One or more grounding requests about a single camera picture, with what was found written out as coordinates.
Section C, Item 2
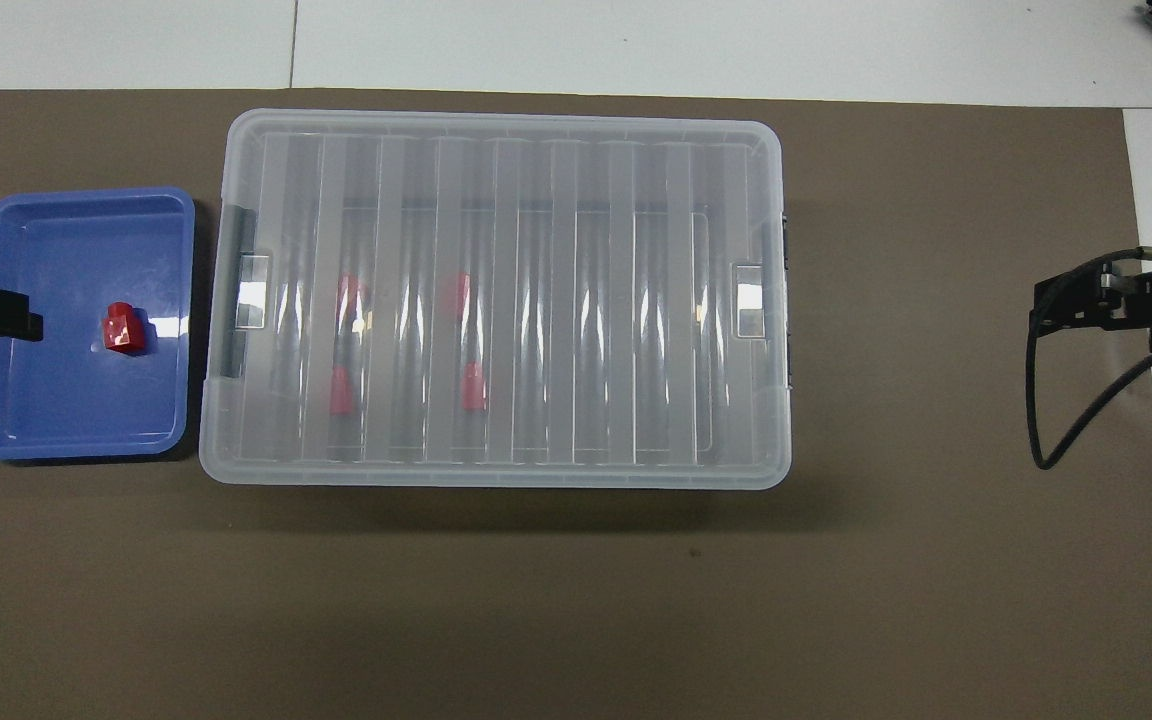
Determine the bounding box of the clear ribbed box lid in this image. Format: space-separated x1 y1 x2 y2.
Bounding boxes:
199 108 794 490

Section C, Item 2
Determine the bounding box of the blue plastic tray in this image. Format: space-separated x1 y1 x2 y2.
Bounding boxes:
0 187 197 461

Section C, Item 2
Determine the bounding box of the dark grey box latch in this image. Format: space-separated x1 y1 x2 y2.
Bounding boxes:
219 205 257 379
781 215 794 386

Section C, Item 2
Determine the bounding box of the clear plastic storage box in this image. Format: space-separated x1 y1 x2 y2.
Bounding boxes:
199 108 794 490

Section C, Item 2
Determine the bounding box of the brown table mat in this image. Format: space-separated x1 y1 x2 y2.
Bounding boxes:
0 88 1152 720

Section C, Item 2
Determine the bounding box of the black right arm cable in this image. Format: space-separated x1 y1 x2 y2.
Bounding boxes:
1028 247 1152 471

